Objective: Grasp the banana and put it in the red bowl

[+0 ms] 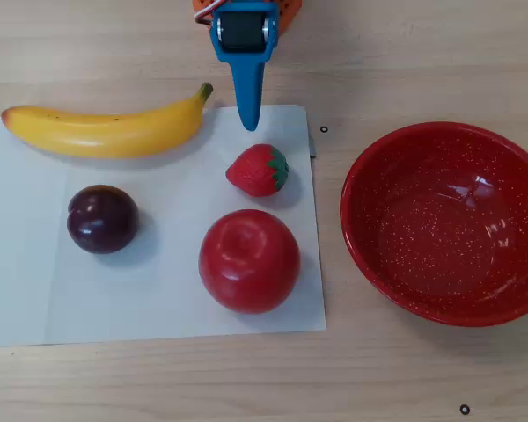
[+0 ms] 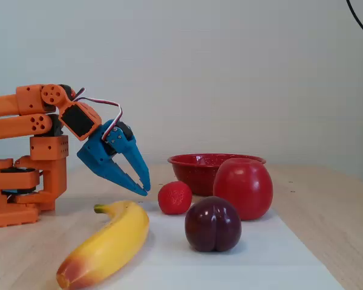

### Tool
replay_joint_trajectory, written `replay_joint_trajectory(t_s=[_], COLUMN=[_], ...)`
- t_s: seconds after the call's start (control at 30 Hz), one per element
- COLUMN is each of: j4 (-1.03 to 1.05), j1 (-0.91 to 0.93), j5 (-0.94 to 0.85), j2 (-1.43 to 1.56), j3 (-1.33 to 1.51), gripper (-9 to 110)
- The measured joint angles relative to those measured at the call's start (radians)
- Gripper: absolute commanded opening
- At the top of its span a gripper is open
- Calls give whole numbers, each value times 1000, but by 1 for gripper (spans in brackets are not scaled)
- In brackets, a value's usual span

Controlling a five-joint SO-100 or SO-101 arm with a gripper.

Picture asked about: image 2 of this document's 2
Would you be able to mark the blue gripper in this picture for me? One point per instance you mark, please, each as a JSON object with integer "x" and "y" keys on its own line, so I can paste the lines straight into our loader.
{"x": 100, "y": 155}

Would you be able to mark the yellow banana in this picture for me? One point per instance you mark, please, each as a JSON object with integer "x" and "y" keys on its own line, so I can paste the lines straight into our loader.
{"x": 109, "y": 241}

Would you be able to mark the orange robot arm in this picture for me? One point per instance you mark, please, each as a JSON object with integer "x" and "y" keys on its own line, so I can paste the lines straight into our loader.
{"x": 6, "y": 105}

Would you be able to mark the red speckled bowl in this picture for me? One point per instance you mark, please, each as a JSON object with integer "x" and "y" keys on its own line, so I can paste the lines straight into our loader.
{"x": 193, "y": 172}

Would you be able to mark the red strawberry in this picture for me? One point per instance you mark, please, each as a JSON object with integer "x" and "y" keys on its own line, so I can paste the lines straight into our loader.
{"x": 175, "y": 197}

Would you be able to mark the dark purple plum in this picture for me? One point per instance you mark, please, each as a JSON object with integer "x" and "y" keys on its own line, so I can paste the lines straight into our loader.
{"x": 213, "y": 225}

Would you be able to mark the red apple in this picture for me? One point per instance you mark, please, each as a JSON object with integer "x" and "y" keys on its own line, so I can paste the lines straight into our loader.
{"x": 245, "y": 187}

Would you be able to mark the white paper sheet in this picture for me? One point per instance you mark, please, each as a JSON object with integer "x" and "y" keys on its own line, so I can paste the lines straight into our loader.
{"x": 260, "y": 256}

